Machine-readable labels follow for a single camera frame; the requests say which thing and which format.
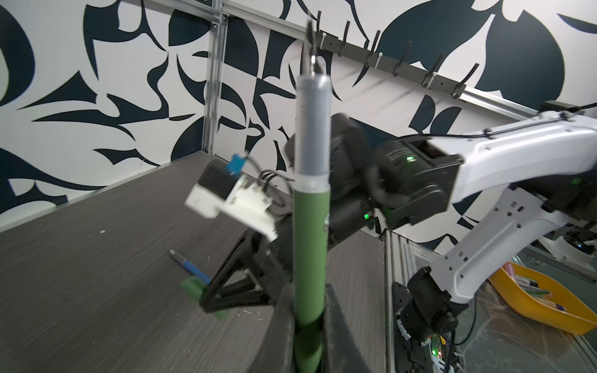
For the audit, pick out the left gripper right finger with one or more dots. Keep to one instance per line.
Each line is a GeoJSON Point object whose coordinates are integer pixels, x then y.
{"type": "Point", "coordinates": [340, 352]}

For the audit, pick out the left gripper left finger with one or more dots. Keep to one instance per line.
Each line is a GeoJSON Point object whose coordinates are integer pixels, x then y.
{"type": "Point", "coordinates": [277, 349]}

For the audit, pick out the yellow tray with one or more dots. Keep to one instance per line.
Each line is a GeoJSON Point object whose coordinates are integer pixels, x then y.
{"type": "Point", "coordinates": [539, 297]}

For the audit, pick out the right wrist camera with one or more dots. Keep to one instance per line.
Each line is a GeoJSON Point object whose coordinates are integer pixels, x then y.
{"type": "Point", "coordinates": [223, 188]}

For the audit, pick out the dark green pen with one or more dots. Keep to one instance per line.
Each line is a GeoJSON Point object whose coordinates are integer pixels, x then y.
{"type": "Point", "coordinates": [311, 206]}

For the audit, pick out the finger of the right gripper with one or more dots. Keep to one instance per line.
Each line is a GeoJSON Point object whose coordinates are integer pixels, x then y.
{"type": "Point", "coordinates": [219, 296]}

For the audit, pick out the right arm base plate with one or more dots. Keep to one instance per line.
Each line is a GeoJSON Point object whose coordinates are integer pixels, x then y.
{"type": "Point", "coordinates": [412, 328]}

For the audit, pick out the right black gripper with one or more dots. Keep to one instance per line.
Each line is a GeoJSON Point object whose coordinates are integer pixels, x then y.
{"type": "Point", "coordinates": [350, 203]}

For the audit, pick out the dark green pen cap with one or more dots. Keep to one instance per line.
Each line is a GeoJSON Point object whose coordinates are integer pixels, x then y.
{"type": "Point", "coordinates": [194, 288]}

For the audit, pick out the blue pen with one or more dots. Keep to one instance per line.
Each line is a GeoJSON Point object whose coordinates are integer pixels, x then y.
{"type": "Point", "coordinates": [191, 268]}

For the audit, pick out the wall hook rack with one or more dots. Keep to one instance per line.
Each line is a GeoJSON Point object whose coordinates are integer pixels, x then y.
{"type": "Point", "coordinates": [371, 58]}

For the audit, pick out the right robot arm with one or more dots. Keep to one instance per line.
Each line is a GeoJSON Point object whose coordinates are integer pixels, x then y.
{"type": "Point", "coordinates": [546, 167]}

